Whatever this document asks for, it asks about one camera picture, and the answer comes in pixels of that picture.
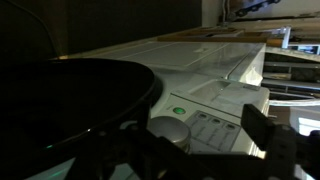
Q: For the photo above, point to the silver washer knob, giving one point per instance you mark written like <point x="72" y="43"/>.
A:
<point x="171" y="130"/>

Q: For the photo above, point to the white front-load washing machine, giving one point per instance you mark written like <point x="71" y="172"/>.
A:
<point x="213" y="100"/>

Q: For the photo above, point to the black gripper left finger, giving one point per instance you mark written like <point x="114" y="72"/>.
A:
<point x="141" y="116"/>

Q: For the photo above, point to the round black washer door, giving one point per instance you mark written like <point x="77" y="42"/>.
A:
<point x="66" y="100"/>

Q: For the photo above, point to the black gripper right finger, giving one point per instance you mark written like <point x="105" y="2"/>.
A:
<point x="258" y="125"/>

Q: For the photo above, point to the green lit power button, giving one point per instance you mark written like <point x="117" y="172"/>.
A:
<point x="179" y="110"/>

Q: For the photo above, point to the white top-load dryer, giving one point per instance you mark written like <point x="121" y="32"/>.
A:
<point x="186" y="56"/>

